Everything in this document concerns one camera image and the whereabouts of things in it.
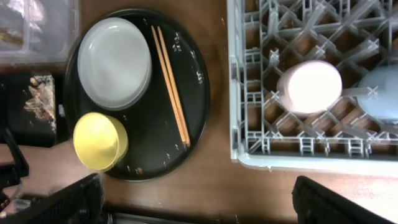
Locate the black rectangular tray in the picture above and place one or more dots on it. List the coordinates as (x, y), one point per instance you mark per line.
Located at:
(24, 126)

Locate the yellow bowl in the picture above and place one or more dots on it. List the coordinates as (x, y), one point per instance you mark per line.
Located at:
(100, 141)

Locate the grey dishwasher rack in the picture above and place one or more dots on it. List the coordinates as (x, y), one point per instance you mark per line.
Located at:
(266, 38)

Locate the grey plate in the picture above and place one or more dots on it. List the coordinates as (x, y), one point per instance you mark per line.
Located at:
(114, 64)

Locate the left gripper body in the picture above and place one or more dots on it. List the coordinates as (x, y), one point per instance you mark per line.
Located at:
(12, 173)

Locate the wooden chopstick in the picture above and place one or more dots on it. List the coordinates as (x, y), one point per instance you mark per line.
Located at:
(174, 89)
(168, 85)

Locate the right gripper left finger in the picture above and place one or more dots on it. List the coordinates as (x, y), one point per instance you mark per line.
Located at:
(87, 193)

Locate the clear plastic bin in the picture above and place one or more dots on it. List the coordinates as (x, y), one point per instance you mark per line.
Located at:
(50, 46)

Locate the gold snack wrapper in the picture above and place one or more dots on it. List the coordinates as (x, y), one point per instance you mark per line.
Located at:
(13, 37)

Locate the round black tray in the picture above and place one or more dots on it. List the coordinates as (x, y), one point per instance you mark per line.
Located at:
(155, 147)

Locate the pink cup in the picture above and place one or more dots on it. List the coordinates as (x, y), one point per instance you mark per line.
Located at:
(310, 87)

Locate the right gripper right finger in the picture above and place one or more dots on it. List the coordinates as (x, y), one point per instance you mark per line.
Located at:
(314, 203)

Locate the light blue cup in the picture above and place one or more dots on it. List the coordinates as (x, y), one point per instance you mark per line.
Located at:
(382, 102)

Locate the food scraps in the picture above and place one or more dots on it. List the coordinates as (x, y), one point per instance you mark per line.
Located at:
(42, 101)

